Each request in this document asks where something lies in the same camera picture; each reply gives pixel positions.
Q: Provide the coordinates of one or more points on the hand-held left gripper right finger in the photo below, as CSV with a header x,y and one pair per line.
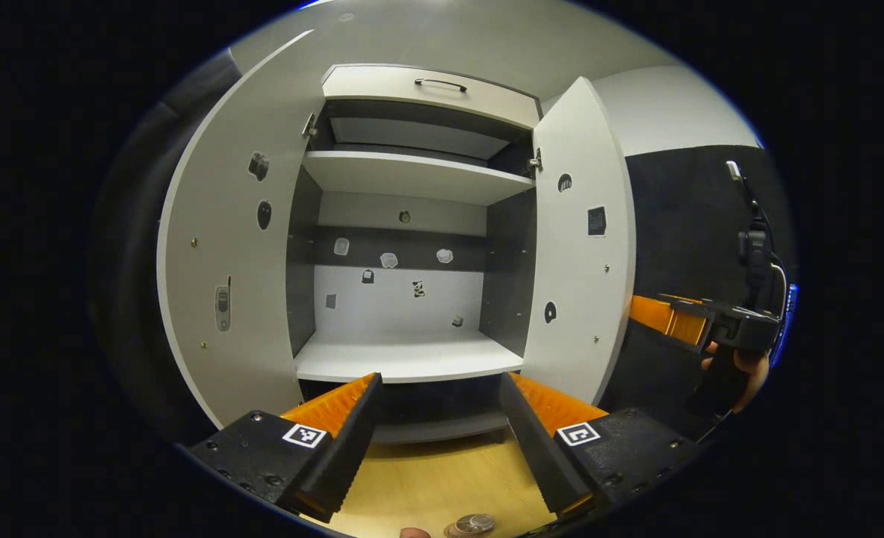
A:
x,y
542,456

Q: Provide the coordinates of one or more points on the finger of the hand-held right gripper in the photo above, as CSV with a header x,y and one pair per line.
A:
x,y
673,317

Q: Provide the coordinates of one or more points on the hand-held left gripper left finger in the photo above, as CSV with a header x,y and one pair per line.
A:
x,y
337,456

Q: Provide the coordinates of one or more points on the white cabinet door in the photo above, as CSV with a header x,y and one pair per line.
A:
x,y
232,224
583,284

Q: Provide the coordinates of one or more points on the clear bottle with pink liquid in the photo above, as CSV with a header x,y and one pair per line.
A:
x,y
473,523

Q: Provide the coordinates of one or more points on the white cabinet shelf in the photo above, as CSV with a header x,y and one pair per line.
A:
x,y
404,359
412,175

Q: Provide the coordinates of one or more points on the white and grey cabinet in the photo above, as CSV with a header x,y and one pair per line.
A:
x,y
404,299

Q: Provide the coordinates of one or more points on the metal door hinge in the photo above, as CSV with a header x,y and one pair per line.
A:
x,y
310,125
536,161

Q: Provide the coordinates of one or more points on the white cabinet drawer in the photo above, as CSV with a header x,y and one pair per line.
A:
x,y
382,84

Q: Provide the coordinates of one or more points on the lit computer screen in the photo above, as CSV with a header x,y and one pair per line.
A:
x,y
790,321

